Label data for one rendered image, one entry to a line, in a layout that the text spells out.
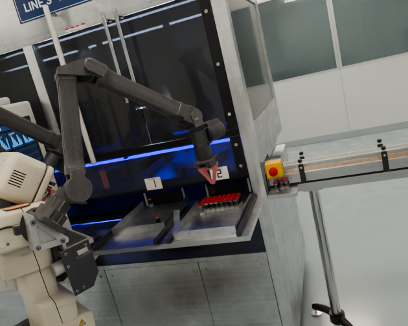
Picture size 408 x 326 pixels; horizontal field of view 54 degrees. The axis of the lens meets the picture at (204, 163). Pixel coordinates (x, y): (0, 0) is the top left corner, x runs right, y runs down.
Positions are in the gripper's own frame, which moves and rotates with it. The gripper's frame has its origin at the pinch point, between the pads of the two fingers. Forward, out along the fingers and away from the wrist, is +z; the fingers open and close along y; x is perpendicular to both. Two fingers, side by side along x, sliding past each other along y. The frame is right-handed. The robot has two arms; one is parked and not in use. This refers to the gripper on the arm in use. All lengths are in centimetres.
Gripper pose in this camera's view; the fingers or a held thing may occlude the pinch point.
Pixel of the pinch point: (212, 182)
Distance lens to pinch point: 147.9
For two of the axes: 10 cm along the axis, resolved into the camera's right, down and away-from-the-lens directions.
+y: 2.7, -3.1, 9.1
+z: 2.8, 9.3, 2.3
